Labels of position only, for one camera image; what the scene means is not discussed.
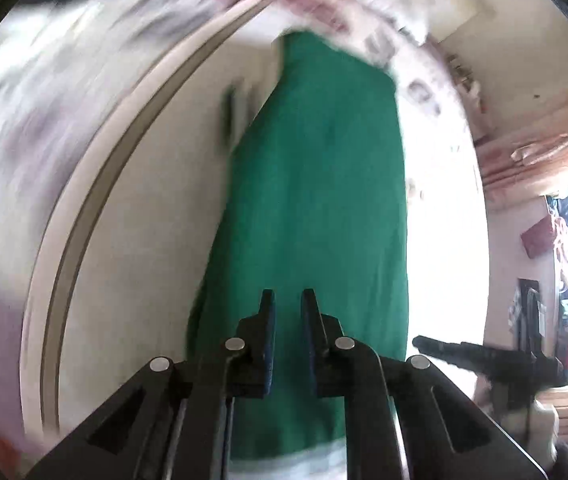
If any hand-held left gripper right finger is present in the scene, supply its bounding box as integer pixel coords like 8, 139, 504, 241
300, 287, 550, 480

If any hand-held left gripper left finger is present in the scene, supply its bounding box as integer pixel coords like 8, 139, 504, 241
26, 288, 277, 480

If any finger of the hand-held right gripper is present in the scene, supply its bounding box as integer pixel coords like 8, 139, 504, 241
412, 336, 502, 378

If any green and cream varsity jacket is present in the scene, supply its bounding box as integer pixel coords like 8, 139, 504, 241
186, 30, 411, 480

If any white curved desk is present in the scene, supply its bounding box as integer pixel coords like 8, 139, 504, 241
484, 199, 568, 386

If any red cloth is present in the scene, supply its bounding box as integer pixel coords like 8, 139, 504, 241
520, 214, 558, 261

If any white quilted floral mat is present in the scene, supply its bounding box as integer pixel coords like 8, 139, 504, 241
21, 0, 490, 463

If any pink floral curtain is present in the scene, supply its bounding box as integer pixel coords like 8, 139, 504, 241
474, 70, 568, 207

